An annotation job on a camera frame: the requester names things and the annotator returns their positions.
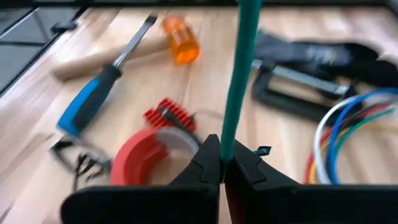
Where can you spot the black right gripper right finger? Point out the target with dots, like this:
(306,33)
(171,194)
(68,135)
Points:
(280,205)

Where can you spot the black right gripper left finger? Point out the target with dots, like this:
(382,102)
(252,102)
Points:
(186,202)

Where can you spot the red and white tape package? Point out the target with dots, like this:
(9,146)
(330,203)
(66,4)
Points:
(136,155)

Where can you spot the red bit holder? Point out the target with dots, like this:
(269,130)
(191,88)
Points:
(169,115)

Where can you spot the black-framed clear safety glasses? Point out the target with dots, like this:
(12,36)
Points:
(85,163)

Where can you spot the black screw clamp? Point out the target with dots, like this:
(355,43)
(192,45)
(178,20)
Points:
(280,96)

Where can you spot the grey and black work glove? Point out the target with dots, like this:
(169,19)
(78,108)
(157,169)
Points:
(311,54)

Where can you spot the wooden mallet with orange head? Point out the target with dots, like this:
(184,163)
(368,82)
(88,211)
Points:
(183,40)

